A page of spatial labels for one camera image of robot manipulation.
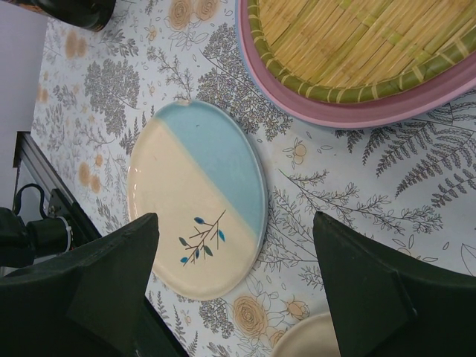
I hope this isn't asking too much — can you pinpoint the pink round plate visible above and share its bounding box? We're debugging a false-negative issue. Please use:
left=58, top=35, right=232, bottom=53
left=235, top=1, right=475, bottom=129

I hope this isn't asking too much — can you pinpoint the woven bamboo round tray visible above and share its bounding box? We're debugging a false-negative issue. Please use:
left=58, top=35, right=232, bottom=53
left=246, top=0, right=475, bottom=103

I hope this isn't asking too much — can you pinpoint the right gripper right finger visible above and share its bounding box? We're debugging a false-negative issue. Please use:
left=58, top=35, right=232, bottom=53
left=312, top=211, right=475, bottom=356

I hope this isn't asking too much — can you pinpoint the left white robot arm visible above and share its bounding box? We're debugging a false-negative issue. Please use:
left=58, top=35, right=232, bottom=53
left=1, top=183, right=73, bottom=268

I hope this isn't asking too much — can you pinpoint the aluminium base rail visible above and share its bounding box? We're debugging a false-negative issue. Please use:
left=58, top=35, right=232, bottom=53
left=13, top=132, right=102, bottom=263

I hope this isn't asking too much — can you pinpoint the cream and blue plate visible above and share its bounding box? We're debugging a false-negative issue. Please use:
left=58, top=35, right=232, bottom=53
left=127, top=100, right=268, bottom=300

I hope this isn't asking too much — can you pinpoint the red brown rimmed plate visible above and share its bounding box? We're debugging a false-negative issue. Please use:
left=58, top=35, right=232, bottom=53
left=271, top=313, right=341, bottom=357

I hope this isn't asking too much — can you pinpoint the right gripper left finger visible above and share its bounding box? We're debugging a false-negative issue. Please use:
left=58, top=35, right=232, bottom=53
left=1, top=213, right=179, bottom=356

